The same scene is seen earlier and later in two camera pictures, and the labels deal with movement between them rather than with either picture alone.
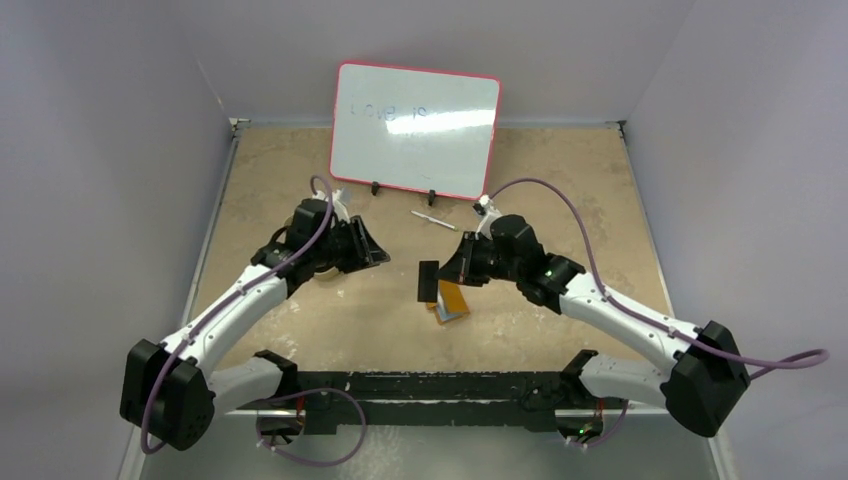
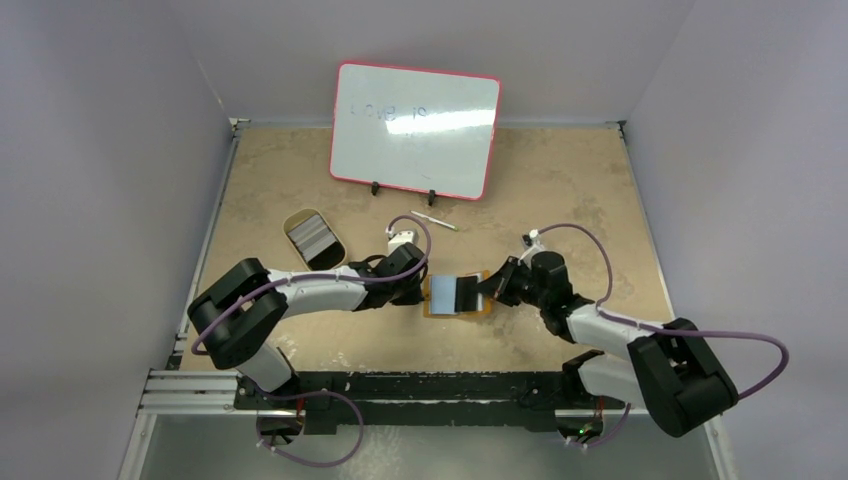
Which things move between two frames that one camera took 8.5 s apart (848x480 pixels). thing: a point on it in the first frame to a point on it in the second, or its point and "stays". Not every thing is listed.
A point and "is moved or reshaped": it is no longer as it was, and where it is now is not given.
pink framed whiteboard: [413, 129] stays
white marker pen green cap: [434, 221] stays
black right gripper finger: [460, 266] to [506, 286]
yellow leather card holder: [450, 305] is moved or reshaped
